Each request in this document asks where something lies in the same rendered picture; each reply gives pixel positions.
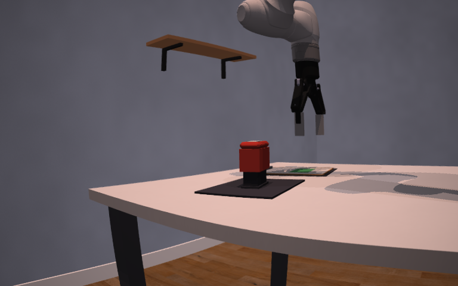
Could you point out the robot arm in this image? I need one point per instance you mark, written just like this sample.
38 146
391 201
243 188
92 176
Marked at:
294 21

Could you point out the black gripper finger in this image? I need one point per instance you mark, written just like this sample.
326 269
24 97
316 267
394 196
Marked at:
298 103
318 104

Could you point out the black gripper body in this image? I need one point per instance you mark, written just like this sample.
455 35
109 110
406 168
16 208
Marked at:
309 71

